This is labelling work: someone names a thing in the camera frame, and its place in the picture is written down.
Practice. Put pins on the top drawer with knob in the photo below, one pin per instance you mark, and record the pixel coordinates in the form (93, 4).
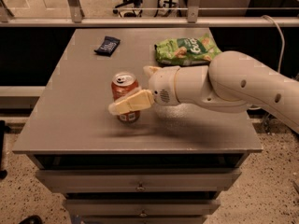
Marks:
(138, 180)

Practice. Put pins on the drawer with knob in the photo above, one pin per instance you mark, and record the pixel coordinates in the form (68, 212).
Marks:
(138, 180)
(141, 208)

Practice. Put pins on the green chip bag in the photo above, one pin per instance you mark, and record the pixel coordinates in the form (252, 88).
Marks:
(186, 51)

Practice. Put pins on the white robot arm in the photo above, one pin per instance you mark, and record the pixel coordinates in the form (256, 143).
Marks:
(231, 83)

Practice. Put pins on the dark blue snack bar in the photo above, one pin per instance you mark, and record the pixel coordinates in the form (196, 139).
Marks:
(108, 46)

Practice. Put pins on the metal railing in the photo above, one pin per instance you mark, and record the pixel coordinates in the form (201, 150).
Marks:
(151, 13)

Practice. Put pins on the black office chair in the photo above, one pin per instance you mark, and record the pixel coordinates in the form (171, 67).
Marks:
(130, 0)

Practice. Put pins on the grey drawer cabinet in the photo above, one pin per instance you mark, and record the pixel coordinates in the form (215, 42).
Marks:
(70, 127)

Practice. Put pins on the red coke can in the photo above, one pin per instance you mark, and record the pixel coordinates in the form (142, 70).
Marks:
(121, 84)

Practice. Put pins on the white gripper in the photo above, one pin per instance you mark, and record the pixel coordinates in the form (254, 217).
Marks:
(163, 84)

